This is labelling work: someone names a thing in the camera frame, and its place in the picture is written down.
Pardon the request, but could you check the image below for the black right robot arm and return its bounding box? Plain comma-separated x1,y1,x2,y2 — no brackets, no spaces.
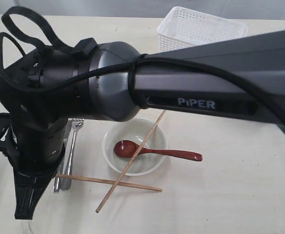
0,31,285,220

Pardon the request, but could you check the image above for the silver table knife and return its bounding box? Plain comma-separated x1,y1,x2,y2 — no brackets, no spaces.
53,119,72,193

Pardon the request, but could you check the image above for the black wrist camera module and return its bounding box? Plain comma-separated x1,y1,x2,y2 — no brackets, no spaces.
0,113,19,167

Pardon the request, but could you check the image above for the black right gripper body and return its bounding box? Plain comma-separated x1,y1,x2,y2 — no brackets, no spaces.
5,119,68,178

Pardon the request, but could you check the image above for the white and black bowl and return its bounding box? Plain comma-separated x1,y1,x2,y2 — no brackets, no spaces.
101,118,168,176

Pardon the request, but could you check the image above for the white perforated plastic basket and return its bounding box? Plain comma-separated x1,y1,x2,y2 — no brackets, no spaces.
157,6,248,52

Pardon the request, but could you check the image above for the silver metal fork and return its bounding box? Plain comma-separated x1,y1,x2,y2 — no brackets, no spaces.
60,118,84,191

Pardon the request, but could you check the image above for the brown wooden spoon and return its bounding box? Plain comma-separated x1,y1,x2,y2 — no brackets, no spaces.
114,140,203,162

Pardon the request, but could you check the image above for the wooden chopstick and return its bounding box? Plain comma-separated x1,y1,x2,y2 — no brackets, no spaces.
95,110,166,213
56,174,162,192

